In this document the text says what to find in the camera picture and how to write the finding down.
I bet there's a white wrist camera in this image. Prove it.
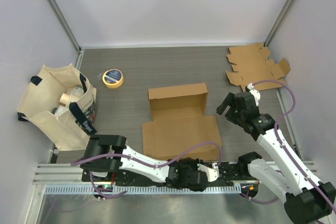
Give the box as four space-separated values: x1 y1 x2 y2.
245 83 261 106
197 162 219 182

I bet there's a right aluminium frame post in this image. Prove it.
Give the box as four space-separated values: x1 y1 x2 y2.
264 0 296 47

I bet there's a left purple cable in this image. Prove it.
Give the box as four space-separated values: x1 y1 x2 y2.
70 141 224 198

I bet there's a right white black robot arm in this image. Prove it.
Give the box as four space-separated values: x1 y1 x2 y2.
216 90 335 223

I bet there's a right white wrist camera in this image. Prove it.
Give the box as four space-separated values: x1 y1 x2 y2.
245 83 261 106

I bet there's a left aluminium frame post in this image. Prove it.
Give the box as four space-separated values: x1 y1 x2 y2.
31 0 82 51

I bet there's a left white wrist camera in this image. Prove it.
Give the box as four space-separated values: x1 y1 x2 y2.
197 162 219 182

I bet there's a yellow masking tape roll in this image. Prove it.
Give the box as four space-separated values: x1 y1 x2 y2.
102 69 124 89

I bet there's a purple cable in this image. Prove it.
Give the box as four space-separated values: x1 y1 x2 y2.
246 79 336 224
70 141 224 198

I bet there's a cardboard tube in bag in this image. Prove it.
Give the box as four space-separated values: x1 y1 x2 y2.
59 93 71 106

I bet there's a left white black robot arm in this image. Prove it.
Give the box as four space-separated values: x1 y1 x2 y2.
75 134 209 191

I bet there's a white slotted cable duct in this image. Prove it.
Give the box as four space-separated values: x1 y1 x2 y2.
44 184 242 196

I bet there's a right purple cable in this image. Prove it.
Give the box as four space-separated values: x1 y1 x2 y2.
246 79 336 224

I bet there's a large brown cardboard box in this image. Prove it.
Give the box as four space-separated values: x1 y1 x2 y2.
142 83 222 161

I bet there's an aluminium frame post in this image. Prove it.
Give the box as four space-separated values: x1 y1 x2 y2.
31 0 82 51
264 0 296 47

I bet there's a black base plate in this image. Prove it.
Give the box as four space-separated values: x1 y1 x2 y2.
93 162 259 187

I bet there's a beige canvas tote bag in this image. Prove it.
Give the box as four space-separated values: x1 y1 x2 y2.
17 65 97 151

